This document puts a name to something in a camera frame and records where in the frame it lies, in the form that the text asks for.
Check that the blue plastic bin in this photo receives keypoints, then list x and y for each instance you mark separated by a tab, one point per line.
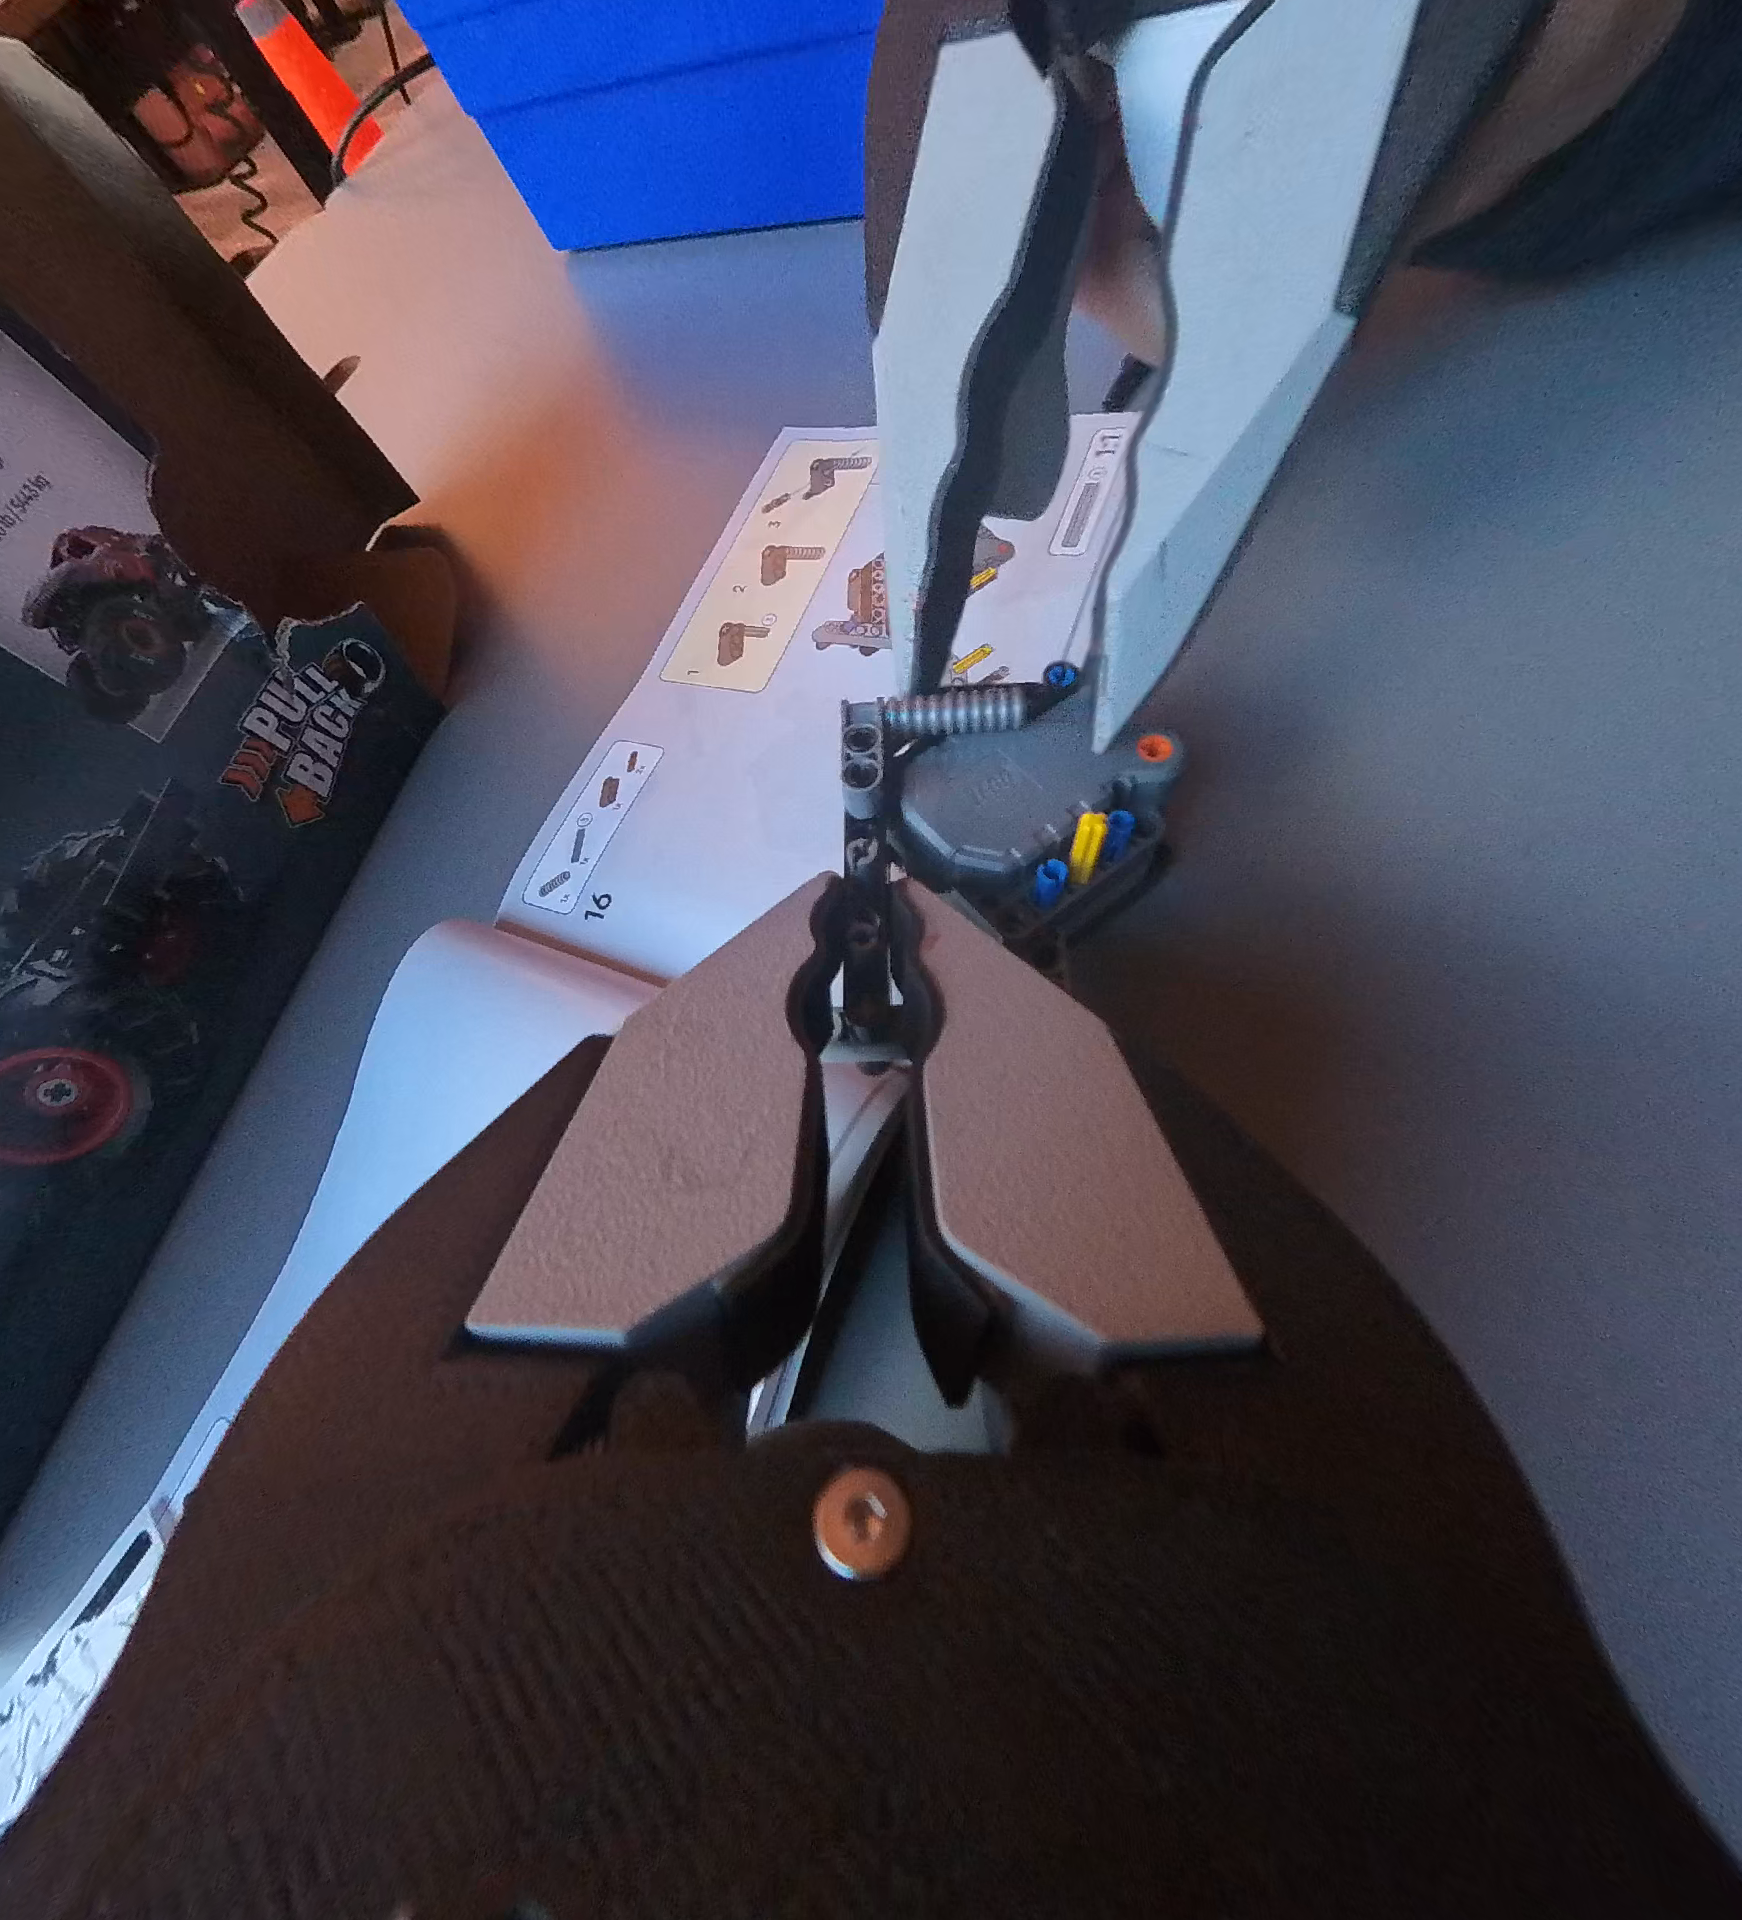
662	120

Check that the lego instruction booklet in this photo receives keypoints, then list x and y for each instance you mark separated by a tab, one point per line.
721	780

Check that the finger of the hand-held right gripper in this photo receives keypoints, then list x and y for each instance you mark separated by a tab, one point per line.
933	375
1262	300

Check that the person's right forearm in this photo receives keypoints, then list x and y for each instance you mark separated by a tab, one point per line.
1681	150

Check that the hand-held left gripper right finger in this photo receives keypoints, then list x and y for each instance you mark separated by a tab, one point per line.
1081	1183

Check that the dark printed lego set box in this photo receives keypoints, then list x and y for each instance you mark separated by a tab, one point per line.
138	900

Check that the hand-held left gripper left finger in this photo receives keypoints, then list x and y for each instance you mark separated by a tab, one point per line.
662	1170

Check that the orange traffic cone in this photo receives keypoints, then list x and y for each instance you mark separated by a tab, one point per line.
310	74

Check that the grey black lego assembly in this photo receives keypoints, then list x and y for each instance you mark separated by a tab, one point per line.
976	817

